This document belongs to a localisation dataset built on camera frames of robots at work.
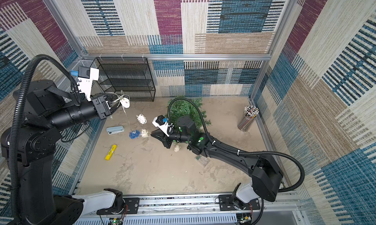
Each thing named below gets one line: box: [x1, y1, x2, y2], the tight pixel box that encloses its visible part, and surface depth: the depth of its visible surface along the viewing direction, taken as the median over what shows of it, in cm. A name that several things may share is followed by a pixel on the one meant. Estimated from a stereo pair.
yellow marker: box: [104, 144, 118, 161], surface depth 92 cm
